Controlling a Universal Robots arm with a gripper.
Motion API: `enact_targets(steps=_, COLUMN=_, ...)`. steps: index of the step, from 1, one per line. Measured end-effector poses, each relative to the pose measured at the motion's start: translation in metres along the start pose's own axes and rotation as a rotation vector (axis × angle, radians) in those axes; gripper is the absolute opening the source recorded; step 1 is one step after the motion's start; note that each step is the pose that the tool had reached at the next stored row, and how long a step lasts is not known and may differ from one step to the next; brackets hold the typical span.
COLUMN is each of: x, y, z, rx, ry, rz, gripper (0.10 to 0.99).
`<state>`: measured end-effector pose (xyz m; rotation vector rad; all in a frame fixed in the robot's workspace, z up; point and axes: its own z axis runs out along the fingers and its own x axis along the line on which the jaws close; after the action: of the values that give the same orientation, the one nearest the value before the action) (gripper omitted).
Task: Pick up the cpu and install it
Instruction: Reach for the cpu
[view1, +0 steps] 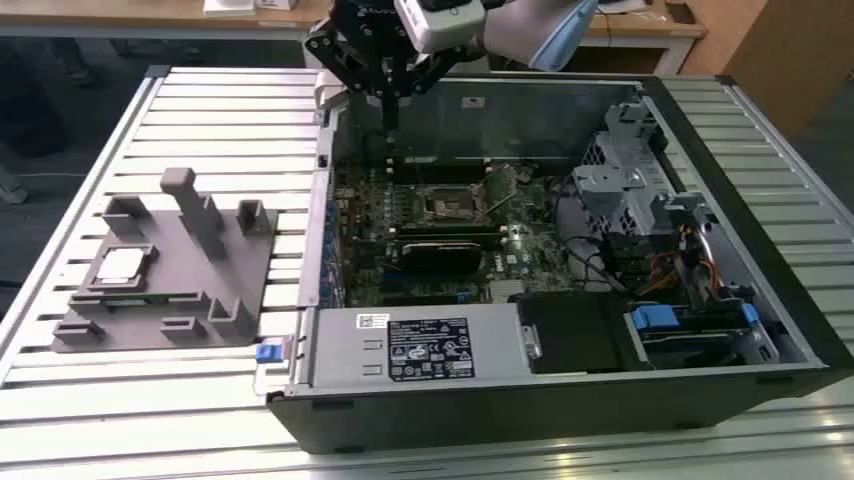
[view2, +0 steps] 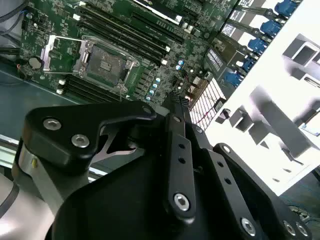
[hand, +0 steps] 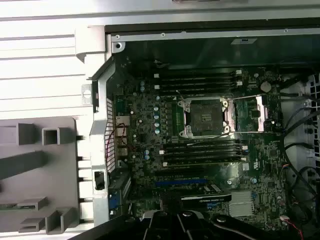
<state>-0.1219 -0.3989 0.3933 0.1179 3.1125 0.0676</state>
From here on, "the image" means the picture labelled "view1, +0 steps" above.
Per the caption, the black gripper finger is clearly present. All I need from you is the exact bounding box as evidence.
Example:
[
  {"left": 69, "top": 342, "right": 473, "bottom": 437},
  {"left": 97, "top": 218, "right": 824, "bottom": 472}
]
[
  {"left": 389, "top": 47, "right": 463, "bottom": 135},
  {"left": 302, "top": 19, "right": 394, "bottom": 135}
]

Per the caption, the silver CPU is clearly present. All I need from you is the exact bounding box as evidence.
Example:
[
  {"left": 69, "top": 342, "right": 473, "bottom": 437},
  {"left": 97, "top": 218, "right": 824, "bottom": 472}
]
[{"left": 96, "top": 248, "right": 149, "bottom": 282}]

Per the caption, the CPU socket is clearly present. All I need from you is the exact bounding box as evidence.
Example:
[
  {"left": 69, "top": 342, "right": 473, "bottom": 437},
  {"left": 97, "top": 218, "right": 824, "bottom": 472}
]
[{"left": 416, "top": 185, "right": 488, "bottom": 224}]

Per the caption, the grey case latch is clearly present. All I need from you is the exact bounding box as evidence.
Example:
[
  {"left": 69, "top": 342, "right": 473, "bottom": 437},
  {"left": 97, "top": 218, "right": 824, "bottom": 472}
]
[{"left": 312, "top": 71, "right": 349, "bottom": 109}]

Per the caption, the plain white box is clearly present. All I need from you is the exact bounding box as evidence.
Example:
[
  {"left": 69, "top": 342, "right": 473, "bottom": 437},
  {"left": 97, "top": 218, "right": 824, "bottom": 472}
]
[{"left": 202, "top": 0, "right": 258, "bottom": 19}]

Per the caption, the black RAM slot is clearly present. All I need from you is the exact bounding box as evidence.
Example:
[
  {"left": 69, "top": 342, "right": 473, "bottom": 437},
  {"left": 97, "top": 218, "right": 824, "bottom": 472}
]
[
  {"left": 397, "top": 224, "right": 501, "bottom": 234},
  {"left": 393, "top": 160, "right": 488, "bottom": 174},
  {"left": 393, "top": 170, "right": 492, "bottom": 184},
  {"left": 397, "top": 231, "right": 504, "bottom": 241}
]

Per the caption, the wooden desk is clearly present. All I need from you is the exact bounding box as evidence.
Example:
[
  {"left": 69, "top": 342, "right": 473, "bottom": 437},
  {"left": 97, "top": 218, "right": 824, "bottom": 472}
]
[{"left": 0, "top": 0, "right": 709, "bottom": 76}]

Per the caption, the metal drive cage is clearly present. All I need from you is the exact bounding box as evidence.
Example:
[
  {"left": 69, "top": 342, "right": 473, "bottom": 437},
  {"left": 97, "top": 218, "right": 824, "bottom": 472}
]
[{"left": 569, "top": 99, "right": 672, "bottom": 236}]

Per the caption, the green motherboard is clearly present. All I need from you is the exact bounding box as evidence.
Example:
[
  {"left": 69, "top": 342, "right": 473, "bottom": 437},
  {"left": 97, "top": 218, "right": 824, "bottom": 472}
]
[{"left": 330, "top": 162, "right": 580, "bottom": 307}]

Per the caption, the black graphics card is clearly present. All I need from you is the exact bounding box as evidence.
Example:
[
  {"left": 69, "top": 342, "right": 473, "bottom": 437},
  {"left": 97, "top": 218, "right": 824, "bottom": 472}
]
[{"left": 397, "top": 239, "right": 483, "bottom": 275}]

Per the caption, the grey parts rack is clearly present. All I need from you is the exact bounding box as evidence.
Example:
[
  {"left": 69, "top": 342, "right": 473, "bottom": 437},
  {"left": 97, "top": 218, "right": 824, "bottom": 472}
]
[{"left": 50, "top": 167, "right": 280, "bottom": 355}]

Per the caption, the wooden cabinet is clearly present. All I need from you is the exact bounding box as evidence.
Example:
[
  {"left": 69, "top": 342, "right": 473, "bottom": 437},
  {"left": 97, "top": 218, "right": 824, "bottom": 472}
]
[{"left": 680, "top": 0, "right": 854, "bottom": 139}]

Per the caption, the grey furniture foot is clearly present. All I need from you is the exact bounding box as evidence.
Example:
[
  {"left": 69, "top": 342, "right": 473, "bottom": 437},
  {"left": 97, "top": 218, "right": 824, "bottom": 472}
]
[{"left": 0, "top": 164, "right": 28, "bottom": 204}]

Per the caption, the green RAM stick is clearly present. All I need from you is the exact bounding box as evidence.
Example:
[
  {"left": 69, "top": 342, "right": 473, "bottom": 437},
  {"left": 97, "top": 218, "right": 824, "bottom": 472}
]
[{"left": 100, "top": 293, "right": 169, "bottom": 306}]

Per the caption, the black plastic shroud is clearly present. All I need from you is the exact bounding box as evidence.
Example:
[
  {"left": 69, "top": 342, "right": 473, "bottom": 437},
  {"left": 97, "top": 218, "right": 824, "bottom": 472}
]
[{"left": 516, "top": 294, "right": 632, "bottom": 375}]

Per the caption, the grey power supply unit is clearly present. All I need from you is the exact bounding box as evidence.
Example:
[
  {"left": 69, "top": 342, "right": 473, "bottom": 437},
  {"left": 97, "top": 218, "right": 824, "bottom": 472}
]
[{"left": 306, "top": 305, "right": 532, "bottom": 389}]

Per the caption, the blue disk carrier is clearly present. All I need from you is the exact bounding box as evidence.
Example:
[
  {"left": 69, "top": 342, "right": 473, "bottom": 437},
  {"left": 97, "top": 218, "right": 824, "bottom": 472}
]
[{"left": 627, "top": 301, "right": 760, "bottom": 335}]

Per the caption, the black PC case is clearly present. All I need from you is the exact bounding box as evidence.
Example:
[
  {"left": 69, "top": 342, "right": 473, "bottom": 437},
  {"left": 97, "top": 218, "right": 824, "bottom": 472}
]
[{"left": 264, "top": 69, "right": 854, "bottom": 455}]

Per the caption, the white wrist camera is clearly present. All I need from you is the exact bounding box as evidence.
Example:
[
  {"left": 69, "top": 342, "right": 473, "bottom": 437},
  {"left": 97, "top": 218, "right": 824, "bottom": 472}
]
[{"left": 392, "top": 0, "right": 487, "bottom": 54}]

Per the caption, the yellow orange wire bundle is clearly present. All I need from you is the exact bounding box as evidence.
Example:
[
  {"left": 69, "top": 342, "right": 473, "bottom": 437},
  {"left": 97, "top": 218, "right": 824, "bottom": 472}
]
[{"left": 639, "top": 223, "right": 728, "bottom": 301}]

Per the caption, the silver disk bay bracket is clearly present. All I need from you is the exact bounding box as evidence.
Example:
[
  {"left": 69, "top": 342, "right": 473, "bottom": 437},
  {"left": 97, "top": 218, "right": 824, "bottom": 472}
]
[{"left": 649, "top": 192, "right": 752, "bottom": 309}]

